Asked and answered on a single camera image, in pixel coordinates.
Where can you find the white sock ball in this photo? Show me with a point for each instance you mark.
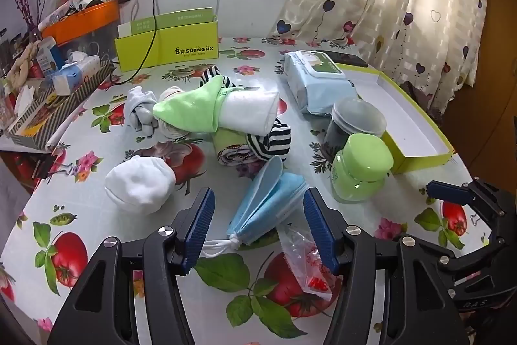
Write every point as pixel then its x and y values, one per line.
pixel 137 183

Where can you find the striped cardboard tray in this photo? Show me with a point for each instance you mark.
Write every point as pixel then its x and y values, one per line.
pixel 60 106

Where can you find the yellow-green patterned cloth roll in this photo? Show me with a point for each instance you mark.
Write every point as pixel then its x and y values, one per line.
pixel 232 151

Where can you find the grey socks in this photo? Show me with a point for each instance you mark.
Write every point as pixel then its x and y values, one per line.
pixel 139 106

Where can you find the blue tissue box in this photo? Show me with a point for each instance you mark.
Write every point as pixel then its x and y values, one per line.
pixel 76 72

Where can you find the blue face mask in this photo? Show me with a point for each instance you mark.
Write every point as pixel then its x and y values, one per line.
pixel 262 207

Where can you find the clear plastic wrapper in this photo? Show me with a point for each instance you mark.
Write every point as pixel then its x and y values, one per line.
pixel 307 260

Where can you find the black binder clip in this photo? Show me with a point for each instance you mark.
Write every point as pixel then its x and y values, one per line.
pixel 46 167

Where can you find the fruit print tablecloth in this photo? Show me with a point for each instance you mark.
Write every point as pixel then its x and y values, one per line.
pixel 121 232

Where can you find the lime green box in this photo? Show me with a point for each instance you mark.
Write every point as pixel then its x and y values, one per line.
pixel 185 46

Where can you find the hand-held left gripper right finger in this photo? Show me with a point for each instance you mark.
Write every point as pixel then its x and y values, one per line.
pixel 319 236

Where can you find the light green cloth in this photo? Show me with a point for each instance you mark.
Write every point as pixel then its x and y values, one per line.
pixel 190 110

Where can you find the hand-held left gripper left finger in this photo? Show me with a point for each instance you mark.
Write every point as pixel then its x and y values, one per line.
pixel 200 232

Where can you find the orange basket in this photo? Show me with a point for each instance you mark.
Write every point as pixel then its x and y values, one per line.
pixel 80 23

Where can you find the black phone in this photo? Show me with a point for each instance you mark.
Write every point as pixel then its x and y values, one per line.
pixel 351 59

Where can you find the wooden wardrobe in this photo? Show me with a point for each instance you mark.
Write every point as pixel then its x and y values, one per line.
pixel 496 86

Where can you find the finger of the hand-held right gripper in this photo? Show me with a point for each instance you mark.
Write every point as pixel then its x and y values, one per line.
pixel 448 192
pixel 464 262

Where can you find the beige knitted cloth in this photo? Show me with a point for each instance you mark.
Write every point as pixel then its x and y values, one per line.
pixel 22 64

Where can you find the clear plastic jar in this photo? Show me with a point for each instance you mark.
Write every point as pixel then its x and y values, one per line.
pixel 355 118

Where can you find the green jar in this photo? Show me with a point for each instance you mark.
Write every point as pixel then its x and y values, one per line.
pixel 363 167

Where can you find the wet wipes pack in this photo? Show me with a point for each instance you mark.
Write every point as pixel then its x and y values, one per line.
pixel 319 86

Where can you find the blue white carton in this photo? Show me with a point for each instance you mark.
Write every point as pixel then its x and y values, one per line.
pixel 48 58

